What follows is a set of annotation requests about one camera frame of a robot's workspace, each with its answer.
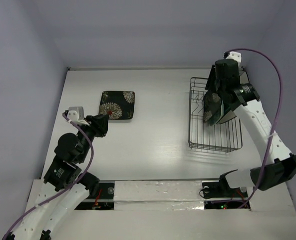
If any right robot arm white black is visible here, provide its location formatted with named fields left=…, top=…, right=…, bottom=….
left=206, top=58, right=296, bottom=196

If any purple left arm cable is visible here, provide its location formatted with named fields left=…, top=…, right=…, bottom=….
left=0, top=112, right=95, bottom=240

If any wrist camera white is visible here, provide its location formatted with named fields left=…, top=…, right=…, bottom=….
left=224, top=51, right=242, bottom=64
left=63, top=106, right=89, bottom=126

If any teal green square plate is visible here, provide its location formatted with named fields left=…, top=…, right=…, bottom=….
left=208, top=103, right=231, bottom=126

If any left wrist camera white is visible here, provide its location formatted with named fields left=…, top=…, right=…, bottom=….
left=63, top=106, right=89, bottom=126

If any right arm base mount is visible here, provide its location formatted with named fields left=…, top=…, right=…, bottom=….
left=199, top=181, right=248, bottom=210

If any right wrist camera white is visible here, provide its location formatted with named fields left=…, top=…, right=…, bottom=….
left=224, top=51, right=242, bottom=64

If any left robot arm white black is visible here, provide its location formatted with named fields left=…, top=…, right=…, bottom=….
left=3, top=108, right=109, bottom=240

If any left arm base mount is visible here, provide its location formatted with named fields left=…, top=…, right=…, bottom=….
left=75, top=181, right=115, bottom=211

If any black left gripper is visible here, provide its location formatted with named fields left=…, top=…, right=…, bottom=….
left=77, top=113, right=109, bottom=162

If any white round plate black rim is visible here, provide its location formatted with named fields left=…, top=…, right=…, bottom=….
left=219, top=67, right=250, bottom=125

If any black floral square plate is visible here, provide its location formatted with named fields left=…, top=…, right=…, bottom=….
left=98, top=90, right=135, bottom=121

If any grey wire dish rack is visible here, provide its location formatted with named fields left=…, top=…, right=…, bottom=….
left=188, top=77, right=243, bottom=153

